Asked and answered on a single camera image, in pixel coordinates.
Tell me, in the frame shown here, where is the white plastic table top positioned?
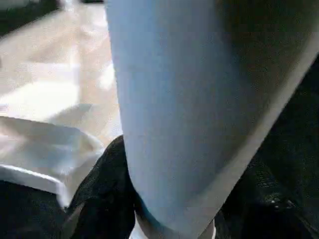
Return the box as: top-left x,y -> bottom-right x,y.
0,0 -> 123,208

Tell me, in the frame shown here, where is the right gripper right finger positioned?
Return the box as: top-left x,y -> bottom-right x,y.
215,146 -> 319,239

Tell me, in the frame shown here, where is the white plastic table leg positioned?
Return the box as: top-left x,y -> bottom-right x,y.
104,0 -> 319,239

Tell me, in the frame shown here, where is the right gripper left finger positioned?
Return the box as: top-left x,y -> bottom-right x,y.
59,135 -> 144,239

